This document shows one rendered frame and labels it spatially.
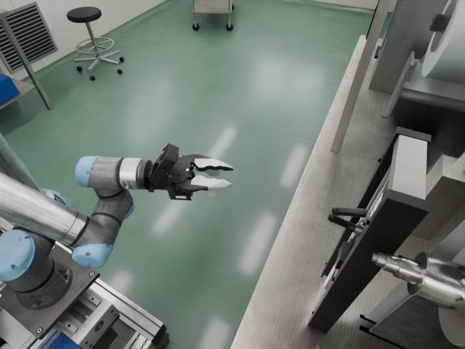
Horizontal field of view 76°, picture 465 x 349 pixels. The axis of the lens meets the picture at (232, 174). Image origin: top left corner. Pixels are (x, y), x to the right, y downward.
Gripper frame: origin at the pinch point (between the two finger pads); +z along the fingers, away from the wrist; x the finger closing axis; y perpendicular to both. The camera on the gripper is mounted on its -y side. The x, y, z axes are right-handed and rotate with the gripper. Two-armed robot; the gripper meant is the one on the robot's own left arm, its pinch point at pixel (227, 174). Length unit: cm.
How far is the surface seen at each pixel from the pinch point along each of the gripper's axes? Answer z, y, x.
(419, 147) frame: 30.0, -21.6, 8.0
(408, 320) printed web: 41, 15, 25
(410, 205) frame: 25.1, -23.1, 19.1
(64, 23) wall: -219, 126, -288
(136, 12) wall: -174, 169, -401
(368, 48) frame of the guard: 39, -3, -47
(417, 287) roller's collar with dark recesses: 28.4, -14.1, 26.4
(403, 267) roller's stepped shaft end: 26.9, -14.6, 24.1
